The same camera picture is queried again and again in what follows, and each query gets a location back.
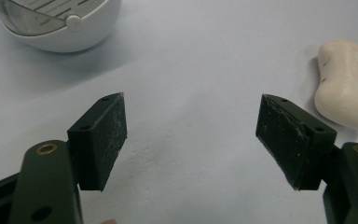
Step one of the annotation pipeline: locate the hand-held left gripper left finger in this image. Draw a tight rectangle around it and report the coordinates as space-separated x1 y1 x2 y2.
8 91 129 224

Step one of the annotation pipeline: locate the white soap dish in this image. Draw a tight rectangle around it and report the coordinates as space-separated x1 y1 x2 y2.
0 0 123 53

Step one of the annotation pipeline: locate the cream soap bar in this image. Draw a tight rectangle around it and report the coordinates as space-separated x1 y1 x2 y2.
313 39 358 131

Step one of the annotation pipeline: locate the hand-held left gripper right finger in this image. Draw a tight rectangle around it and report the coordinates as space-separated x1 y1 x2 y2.
255 93 358 224

